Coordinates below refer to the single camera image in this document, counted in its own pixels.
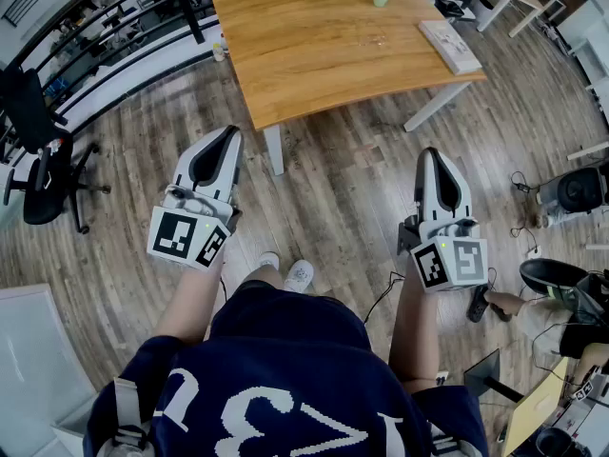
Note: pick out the person's right forearm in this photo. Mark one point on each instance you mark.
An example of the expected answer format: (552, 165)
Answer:
(414, 331)

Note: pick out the white panel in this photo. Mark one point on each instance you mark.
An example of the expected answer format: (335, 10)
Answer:
(28, 360)

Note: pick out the white cabinet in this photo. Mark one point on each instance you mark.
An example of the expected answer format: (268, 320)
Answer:
(590, 50)

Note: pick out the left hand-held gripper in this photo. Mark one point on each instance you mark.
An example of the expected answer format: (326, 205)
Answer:
(173, 236)

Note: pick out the black monitor stand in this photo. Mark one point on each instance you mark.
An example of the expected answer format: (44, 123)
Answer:
(485, 371)

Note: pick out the grey device with black disc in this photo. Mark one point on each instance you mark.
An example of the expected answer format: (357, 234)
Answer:
(573, 191)

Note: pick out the white table leg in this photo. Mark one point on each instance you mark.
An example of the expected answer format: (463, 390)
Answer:
(435, 105)
(274, 150)

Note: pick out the white shoe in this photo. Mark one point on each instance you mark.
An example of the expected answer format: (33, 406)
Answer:
(300, 274)
(269, 259)

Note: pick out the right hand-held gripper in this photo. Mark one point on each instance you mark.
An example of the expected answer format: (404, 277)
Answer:
(466, 260)

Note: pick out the black office chair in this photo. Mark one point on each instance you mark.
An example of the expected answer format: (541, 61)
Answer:
(43, 160)

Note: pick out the yellow board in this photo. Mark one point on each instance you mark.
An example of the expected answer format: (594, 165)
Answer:
(537, 407)

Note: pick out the black chair seat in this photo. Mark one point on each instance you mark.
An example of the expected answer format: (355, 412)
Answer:
(547, 269)

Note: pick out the small white bottle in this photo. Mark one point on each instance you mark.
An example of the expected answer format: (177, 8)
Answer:
(218, 51)

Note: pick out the black and white chair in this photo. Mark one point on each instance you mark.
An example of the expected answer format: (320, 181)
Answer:
(447, 7)

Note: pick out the white book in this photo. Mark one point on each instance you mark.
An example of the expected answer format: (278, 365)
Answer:
(449, 48)

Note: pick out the navy shirt with white print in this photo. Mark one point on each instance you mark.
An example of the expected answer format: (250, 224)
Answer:
(285, 341)

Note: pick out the person's left forearm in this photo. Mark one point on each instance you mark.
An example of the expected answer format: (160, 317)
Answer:
(190, 303)

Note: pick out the black railing with brown handrail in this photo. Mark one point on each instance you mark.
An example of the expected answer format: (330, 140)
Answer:
(188, 7)

